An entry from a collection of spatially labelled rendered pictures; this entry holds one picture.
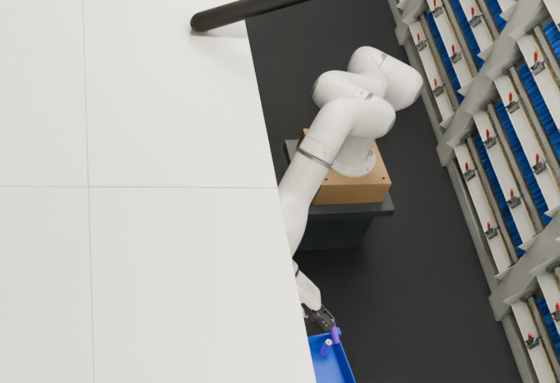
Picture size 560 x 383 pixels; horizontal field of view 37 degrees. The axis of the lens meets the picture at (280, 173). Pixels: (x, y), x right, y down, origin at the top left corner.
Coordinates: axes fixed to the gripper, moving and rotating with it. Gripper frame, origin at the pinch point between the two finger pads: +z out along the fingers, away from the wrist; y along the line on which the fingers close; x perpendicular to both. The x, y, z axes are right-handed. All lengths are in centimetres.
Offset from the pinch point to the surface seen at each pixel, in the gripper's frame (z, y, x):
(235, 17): -81, -81, -47
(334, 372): 17.6, 6.6, 10.6
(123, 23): -89, -82, -36
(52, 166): -84, -103, -26
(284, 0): -79, -81, -52
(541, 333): 75, 53, -32
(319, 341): 10.6, 12.4, 9.9
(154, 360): -66, -119, -28
